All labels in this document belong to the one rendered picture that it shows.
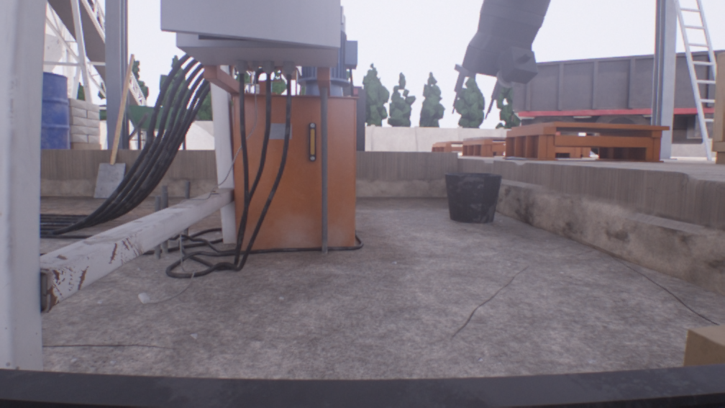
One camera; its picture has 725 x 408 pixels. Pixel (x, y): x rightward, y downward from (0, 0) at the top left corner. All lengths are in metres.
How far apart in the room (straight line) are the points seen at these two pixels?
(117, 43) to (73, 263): 5.34
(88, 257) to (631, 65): 9.07
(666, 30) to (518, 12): 6.89
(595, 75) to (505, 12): 8.62
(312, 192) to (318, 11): 0.74
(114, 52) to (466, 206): 4.97
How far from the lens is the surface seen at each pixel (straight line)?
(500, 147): 4.60
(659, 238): 1.55
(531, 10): 0.47
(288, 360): 0.78
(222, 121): 1.62
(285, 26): 0.93
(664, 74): 7.19
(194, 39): 1.03
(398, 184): 3.26
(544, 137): 3.07
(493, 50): 0.48
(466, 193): 2.10
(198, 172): 3.40
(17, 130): 0.59
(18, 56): 0.61
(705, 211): 1.48
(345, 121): 1.47
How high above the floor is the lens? 0.40
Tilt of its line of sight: 5 degrees down
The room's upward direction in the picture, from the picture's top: 1 degrees clockwise
